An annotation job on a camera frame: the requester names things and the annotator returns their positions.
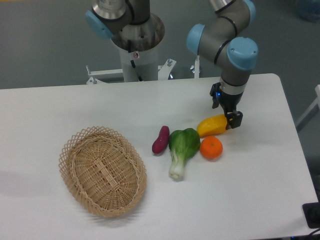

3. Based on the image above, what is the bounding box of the green bok choy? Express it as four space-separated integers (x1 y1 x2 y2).
168 128 201 180

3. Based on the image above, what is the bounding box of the black device at edge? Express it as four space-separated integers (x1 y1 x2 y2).
302 202 320 229

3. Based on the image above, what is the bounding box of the white metal base frame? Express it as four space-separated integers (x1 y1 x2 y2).
85 55 202 85

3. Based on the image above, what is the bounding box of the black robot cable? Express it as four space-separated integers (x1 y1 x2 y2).
127 39 144 82

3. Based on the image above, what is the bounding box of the white furniture leg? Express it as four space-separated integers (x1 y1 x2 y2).
295 84 320 132

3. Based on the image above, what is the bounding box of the purple sweet potato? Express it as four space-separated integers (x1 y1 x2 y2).
151 125 170 155

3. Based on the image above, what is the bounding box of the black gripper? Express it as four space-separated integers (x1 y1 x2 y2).
209 82 243 130

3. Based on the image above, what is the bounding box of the orange tangerine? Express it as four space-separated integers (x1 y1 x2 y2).
199 136 223 160

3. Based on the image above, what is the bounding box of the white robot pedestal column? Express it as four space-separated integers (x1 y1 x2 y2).
109 12 166 83

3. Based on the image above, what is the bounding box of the woven wicker basket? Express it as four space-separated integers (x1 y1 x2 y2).
58 126 147 218

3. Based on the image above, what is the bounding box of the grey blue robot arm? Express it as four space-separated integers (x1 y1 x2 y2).
85 0 259 129

